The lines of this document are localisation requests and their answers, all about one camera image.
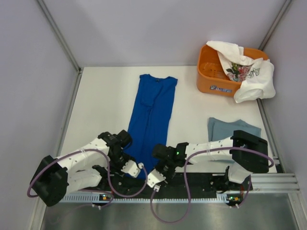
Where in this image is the aluminium frame rail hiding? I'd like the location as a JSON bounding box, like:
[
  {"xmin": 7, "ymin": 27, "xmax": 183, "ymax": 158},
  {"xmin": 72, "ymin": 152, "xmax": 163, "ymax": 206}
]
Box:
[{"xmin": 38, "ymin": 173, "xmax": 302, "ymax": 195}]

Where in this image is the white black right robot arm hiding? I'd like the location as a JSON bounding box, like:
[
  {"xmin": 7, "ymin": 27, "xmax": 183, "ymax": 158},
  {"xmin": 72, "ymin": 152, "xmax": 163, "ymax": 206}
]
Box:
[{"xmin": 147, "ymin": 130, "xmax": 273, "ymax": 191}]

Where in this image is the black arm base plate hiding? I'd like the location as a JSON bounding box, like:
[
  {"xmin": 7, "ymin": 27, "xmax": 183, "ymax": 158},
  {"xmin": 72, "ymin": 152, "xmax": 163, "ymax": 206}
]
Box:
[{"xmin": 82, "ymin": 172, "xmax": 249, "ymax": 199}]

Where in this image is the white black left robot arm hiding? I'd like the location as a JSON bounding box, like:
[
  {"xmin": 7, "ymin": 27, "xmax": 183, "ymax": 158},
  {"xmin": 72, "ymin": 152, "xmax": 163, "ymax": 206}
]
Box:
[{"xmin": 29, "ymin": 130, "xmax": 140, "ymax": 207}]

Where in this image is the blue printed t shirt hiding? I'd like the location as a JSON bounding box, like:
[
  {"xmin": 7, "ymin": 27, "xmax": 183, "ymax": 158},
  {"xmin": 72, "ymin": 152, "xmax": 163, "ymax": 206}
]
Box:
[{"xmin": 126, "ymin": 74, "xmax": 178, "ymax": 173}]

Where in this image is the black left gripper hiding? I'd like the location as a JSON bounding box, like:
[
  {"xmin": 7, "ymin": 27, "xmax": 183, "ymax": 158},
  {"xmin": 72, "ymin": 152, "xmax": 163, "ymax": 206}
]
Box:
[{"xmin": 106, "ymin": 150, "xmax": 135, "ymax": 177}]

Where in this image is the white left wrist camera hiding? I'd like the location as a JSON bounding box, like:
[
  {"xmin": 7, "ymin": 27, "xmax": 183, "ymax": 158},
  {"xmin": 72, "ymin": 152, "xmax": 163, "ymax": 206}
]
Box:
[{"xmin": 121, "ymin": 160, "xmax": 144, "ymax": 178}]

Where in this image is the orange plastic basket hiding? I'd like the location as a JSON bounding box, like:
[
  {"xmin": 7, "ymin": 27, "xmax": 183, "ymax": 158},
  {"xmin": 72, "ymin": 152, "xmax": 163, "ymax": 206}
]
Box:
[{"xmin": 197, "ymin": 45, "xmax": 269, "ymax": 98}]

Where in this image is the grey slotted cable duct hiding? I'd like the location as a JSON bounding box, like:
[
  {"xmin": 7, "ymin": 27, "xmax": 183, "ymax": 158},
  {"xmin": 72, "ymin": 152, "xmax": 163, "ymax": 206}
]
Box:
[{"xmin": 59, "ymin": 193, "xmax": 243, "ymax": 204}]

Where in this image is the white floral t shirt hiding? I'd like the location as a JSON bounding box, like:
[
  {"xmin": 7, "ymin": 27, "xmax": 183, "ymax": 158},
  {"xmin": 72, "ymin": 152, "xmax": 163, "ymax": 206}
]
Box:
[{"xmin": 206, "ymin": 41, "xmax": 276, "ymax": 103}]

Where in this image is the folded grey blue t shirt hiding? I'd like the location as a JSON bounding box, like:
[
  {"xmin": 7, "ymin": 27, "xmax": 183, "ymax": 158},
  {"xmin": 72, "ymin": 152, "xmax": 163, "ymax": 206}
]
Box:
[{"xmin": 207, "ymin": 117, "xmax": 261, "ymax": 142}]

